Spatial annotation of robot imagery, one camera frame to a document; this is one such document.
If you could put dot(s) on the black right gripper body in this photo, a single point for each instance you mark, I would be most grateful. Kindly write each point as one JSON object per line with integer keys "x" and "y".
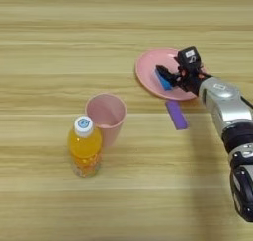
{"x": 191, "y": 80}

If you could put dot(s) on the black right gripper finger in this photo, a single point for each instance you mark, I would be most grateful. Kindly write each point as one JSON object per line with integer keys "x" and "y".
{"x": 167, "y": 73}

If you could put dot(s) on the pink round plastic plate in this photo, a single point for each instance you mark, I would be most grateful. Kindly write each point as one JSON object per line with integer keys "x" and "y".
{"x": 151, "y": 72}

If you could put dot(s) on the purple rectangular block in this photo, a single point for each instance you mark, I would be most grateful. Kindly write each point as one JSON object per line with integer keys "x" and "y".
{"x": 177, "y": 115}

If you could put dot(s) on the pink plastic cup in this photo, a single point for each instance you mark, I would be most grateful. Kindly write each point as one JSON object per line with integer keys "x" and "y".
{"x": 107, "y": 118}

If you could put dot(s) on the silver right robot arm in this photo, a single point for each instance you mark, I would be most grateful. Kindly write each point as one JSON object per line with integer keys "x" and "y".
{"x": 230, "y": 120}

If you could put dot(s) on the small black box white label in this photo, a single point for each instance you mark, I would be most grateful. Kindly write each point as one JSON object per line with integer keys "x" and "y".
{"x": 189, "y": 58}

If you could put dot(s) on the orange juice bottle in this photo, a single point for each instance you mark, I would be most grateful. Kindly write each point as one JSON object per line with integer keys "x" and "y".
{"x": 85, "y": 146}

